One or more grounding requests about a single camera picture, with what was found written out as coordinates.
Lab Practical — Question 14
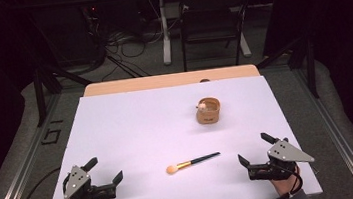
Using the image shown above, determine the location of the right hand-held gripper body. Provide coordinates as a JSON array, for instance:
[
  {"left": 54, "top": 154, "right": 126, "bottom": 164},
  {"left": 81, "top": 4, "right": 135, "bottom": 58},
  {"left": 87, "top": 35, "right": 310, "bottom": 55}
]
[{"left": 244, "top": 134, "right": 318, "bottom": 185}]

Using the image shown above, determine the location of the white desk leg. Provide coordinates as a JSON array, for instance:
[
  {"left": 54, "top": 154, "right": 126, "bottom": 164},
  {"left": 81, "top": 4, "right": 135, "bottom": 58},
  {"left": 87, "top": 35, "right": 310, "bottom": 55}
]
[
  {"left": 237, "top": 30, "right": 253, "bottom": 59},
  {"left": 156, "top": 0, "right": 175, "bottom": 67}
]

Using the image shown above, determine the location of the tangle of floor cables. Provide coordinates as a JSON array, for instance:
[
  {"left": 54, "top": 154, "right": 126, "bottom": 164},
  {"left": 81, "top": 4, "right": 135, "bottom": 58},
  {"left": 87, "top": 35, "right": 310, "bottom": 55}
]
[{"left": 82, "top": 0, "right": 189, "bottom": 84}]

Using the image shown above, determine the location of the white table mat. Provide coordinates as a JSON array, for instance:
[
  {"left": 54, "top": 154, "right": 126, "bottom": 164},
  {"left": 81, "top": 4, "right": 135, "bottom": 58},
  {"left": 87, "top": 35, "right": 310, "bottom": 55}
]
[{"left": 30, "top": 69, "right": 324, "bottom": 199}]

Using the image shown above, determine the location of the black metal stand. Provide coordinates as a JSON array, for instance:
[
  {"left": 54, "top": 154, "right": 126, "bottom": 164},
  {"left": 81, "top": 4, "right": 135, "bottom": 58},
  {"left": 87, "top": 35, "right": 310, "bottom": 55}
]
[
  {"left": 30, "top": 60, "right": 98, "bottom": 128},
  {"left": 252, "top": 32, "right": 321, "bottom": 106}
]

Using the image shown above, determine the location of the person's right hand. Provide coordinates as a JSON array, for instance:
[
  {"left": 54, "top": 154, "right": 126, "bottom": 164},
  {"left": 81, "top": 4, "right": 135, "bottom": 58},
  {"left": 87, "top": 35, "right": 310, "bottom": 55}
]
[{"left": 268, "top": 165, "right": 304, "bottom": 199}]

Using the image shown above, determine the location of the tan brush holder cup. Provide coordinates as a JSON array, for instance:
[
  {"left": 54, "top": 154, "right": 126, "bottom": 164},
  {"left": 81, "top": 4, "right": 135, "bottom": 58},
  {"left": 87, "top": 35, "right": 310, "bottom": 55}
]
[{"left": 193, "top": 95, "right": 224, "bottom": 127}]

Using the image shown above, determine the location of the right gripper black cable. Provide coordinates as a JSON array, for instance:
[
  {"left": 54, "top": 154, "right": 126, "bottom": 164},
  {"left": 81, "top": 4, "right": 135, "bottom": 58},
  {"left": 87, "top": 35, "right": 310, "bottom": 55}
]
[{"left": 255, "top": 159, "right": 306, "bottom": 199}]

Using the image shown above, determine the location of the makeup brush with black handle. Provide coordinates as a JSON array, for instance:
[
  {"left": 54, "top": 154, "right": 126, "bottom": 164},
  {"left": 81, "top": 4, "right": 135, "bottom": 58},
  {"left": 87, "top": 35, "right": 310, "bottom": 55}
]
[{"left": 164, "top": 151, "right": 224, "bottom": 176}]

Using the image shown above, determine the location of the black folding chair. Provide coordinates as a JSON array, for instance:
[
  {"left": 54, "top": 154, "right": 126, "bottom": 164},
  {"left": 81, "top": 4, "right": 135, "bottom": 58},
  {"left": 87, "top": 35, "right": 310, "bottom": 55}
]
[{"left": 175, "top": 0, "right": 258, "bottom": 72}]

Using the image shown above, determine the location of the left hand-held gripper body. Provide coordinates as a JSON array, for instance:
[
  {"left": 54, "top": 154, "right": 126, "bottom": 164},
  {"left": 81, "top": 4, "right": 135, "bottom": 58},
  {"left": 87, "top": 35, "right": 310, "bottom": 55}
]
[{"left": 59, "top": 160, "right": 118, "bottom": 199}]

